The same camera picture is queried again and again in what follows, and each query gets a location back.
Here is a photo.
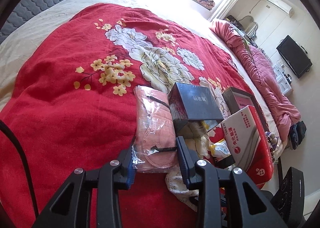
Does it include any pink face mask pack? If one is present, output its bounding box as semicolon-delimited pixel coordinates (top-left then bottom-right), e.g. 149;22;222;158
132;86;177;173

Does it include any white floral scrunchie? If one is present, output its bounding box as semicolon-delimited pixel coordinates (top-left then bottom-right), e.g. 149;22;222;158
165;166;199;212

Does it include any cream plush toy pink bow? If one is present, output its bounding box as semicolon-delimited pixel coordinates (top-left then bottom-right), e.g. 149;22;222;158
265;132;279;154

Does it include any yellow snack packet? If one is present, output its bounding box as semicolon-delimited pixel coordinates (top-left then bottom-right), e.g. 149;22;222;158
210;139;231;162

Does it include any red tissue box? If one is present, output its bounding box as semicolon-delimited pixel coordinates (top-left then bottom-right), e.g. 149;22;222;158
221;105;274;187

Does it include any dark clothes pile on chair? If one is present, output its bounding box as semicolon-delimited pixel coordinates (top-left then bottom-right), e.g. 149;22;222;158
289;121;306;150

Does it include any black square gift box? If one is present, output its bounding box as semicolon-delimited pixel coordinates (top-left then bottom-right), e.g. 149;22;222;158
168;82;223;139

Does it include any red floral blanket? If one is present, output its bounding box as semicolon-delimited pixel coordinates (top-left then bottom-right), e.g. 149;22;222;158
1;4;250;227

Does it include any dark grey tray box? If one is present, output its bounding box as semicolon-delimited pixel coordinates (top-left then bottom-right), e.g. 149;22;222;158
222;87;269;131

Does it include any pink quilted comforter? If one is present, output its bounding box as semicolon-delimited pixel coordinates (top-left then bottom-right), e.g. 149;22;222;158
210;19;301;141

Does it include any white drawer cabinet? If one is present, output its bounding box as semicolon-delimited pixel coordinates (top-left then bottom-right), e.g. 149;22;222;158
272;65;293;97

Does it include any vanity mirror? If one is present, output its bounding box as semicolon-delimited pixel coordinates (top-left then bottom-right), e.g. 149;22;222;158
239;15;258;39

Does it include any beige bed sheet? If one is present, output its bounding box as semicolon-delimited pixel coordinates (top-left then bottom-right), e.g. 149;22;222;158
1;0;279;134

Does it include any white air conditioner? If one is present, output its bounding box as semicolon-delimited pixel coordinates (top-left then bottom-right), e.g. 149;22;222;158
266;0;295;17

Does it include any black cable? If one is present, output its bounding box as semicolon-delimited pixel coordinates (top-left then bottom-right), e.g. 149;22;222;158
0;118;40;218

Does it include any black wall television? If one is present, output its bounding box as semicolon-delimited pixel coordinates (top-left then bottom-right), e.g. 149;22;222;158
277;35;312;78

